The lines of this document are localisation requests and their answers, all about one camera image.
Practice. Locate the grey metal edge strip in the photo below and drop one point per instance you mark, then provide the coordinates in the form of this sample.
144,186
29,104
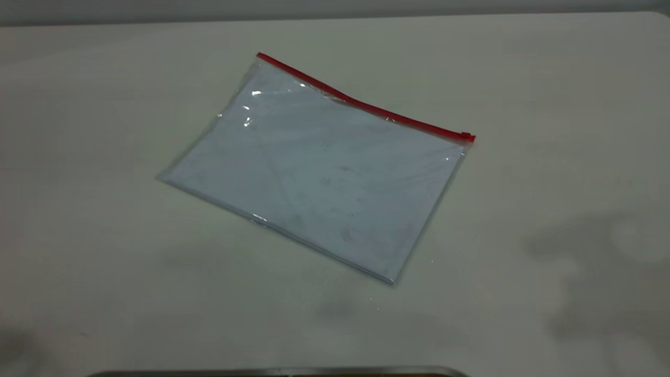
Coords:
277,373

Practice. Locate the clear plastic bag red zipper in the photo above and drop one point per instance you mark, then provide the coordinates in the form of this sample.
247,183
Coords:
319,167

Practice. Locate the red zipper slider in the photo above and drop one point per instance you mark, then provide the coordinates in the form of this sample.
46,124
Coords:
467,137

